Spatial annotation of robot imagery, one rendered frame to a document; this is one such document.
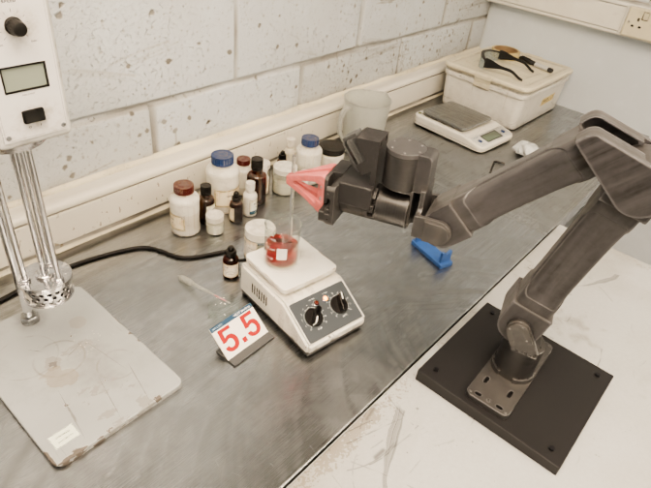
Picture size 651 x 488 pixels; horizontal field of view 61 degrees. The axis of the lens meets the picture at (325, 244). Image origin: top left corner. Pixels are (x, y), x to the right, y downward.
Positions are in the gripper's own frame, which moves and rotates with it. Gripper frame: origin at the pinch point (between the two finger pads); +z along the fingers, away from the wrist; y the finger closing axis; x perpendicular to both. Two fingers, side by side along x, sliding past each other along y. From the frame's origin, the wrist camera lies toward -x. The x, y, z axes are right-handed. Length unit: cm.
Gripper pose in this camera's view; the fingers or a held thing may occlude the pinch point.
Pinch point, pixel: (292, 179)
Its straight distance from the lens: 88.5
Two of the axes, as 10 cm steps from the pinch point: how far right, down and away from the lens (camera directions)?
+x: -0.6, 8.2, 5.8
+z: -9.2, -2.7, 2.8
